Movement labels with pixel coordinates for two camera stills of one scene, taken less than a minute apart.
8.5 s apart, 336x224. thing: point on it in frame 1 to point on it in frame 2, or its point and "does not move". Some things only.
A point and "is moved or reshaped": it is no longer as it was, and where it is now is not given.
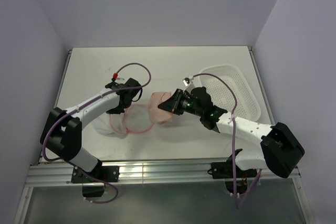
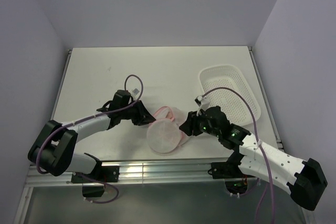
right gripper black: x=172 y=104 to x=191 y=123
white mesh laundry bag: x=136 y=118 is moved or reshaped
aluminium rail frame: x=63 y=172 does not move
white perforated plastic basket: x=248 y=106 does not move
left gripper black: x=115 y=110 to x=144 y=117
